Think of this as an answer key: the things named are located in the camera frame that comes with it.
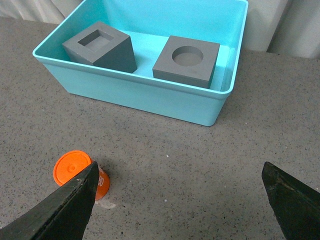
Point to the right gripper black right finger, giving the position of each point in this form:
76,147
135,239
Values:
296,206

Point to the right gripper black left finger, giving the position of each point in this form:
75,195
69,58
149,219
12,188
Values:
63,215

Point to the orange cylinder part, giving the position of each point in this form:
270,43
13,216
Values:
72,163

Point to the gray block with square hole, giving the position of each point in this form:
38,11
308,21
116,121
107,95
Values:
103,46

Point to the gray block with round hole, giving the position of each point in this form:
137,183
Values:
187,61

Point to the light blue plastic box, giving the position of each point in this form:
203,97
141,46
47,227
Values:
149,24

